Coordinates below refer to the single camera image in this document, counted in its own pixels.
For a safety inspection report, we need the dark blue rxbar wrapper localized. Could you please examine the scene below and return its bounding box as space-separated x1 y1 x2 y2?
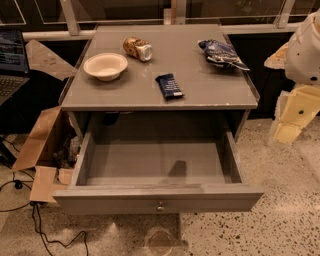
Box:
155 73 184 100

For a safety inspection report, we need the white metal railing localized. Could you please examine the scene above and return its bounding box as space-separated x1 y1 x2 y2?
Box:
20 0 320 42

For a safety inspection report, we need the black floor cable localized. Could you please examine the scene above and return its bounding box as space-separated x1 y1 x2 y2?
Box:
0 137 90 256

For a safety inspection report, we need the brown cardboard box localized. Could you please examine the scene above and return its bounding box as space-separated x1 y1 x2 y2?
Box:
13 106 76 203

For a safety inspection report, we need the white paper bowl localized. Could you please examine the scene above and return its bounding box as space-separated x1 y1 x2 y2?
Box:
83 53 128 81

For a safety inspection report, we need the open black laptop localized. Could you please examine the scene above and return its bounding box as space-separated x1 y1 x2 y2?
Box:
0 28 30 105

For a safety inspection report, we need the round metal drawer knob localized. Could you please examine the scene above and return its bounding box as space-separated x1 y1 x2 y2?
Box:
156 201 165 213

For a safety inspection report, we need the grey cabinet table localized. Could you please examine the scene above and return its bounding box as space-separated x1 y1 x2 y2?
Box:
61 24 259 135

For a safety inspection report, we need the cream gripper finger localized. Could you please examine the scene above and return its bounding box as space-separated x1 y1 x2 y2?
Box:
273 85 320 144

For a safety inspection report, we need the gold crushed drink can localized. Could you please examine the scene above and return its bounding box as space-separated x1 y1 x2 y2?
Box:
123 37 152 62

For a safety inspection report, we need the grey open top drawer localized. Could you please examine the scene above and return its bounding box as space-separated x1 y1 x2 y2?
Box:
52 111 265 216

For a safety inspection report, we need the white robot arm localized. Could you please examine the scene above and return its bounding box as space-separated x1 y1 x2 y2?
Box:
264 10 320 144

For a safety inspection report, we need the blue white chip bag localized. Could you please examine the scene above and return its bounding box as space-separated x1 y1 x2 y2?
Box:
197 39 249 71

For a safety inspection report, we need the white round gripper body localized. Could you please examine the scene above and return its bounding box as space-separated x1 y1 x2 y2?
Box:
285 39 320 85

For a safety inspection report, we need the brown cardboard flap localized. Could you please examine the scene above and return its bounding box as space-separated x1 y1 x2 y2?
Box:
26 39 77 81

